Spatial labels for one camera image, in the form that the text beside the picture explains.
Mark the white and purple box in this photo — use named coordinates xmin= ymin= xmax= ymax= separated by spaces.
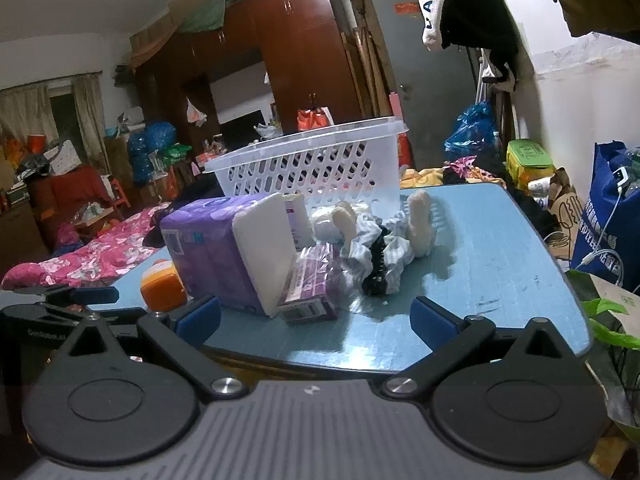
xmin=282 ymin=194 xmax=316 ymax=249

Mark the blue tote bag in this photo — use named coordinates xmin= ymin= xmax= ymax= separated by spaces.
xmin=570 ymin=141 xmax=640 ymax=292

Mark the white foam block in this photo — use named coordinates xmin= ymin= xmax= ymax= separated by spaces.
xmin=231 ymin=192 xmax=300 ymax=319

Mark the red covered chair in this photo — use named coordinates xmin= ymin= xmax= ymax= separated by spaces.
xmin=27 ymin=164 xmax=122 ymax=242

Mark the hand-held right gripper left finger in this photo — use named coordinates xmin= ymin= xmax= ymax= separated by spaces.
xmin=52 ymin=296 xmax=249 ymax=403

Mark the grey door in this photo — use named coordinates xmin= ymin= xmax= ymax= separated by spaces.
xmin=367 ymin=0 xmax=482 ymax=132

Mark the white plastic basket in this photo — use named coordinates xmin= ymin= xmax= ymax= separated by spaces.
xmin=204 ymin=116 xmax=411 ymax=212

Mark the orange and white hanging bag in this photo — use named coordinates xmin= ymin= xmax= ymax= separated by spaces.
xmin=297 ymin=105 xmax=335 ymax=132

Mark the green plant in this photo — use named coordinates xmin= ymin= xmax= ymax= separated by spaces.
xmin=567 ymin=269 xmax=640 ymax=433

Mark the purple soft pack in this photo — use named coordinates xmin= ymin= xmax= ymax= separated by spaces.
xmin=160 ymin=192 xmax=281 ymax=314

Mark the orange and white medicine box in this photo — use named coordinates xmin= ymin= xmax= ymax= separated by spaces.
xmin=140 ymin=259 xmax=189 ymax=313

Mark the black television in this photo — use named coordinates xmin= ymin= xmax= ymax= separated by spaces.
xmin=220 ymin=110 xmax=267 ymax=152

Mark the clear plastic bag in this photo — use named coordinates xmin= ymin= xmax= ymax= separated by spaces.
xmin=295 ymin=240 xmax=382 ymax=313

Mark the green cloth on wardrobe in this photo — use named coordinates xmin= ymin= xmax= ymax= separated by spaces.
xmin=177 ymin=0 xmax=281 ymax=35

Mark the striped scrunchie with black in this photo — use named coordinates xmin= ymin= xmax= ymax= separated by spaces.
xmin=340 ymin=210 xmax=417 ymax=297

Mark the blue plastic bag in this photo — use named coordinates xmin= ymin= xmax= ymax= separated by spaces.
xmin=444 ymin=101 xmax=502 ymax=162

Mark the white cable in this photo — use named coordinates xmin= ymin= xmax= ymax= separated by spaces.
xmin=545 ymin=180 xmax=632 ymax=288

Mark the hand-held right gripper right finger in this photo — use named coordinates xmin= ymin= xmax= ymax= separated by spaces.
xmin=380 ymin=296 xmax=591 ymax=403

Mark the small purple box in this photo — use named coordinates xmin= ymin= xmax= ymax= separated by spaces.
xmin=276 ymin=245 xmax=342 ymax=325

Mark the black hanging garment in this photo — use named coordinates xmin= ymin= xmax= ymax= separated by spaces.
xmin=440 ymin=0 xmax=522 ymax=92

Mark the brown paper bag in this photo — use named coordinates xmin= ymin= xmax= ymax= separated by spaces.
xmin=547 ymin=167 xmax=584 ymax=227

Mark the beige curtain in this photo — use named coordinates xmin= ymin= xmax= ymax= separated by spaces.
xmin=0 ymin=72 xmax=109 ymax=162

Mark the pink floral blanket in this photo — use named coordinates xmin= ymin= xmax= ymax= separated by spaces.
xmin=0 ymin=204 xmax=173 ymax=292

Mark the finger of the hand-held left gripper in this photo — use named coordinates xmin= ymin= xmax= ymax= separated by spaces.
xmin=35 ymin=304 xmax=151 ymax=333
xmin=12 ymin=284 xmax=119 ymax=307

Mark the brown wooden wardrobe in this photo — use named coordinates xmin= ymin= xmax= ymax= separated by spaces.
xmin=130 ymin=0 xmax=362 ymax=171

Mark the white cotton pad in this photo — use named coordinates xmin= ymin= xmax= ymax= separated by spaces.
xmin=310 ymin=200 xmax=359 ymax=242
xmin=406 ymin=191 xmax=436 ymax=258

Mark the yellow patterned blanket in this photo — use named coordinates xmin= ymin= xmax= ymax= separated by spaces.
xmin=400 ymin=167 xmax=452 ymax=192

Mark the blue plastic bags pile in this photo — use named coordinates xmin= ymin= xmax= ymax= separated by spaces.
xmin=127 ymin=121 xmax=179 ymax=187

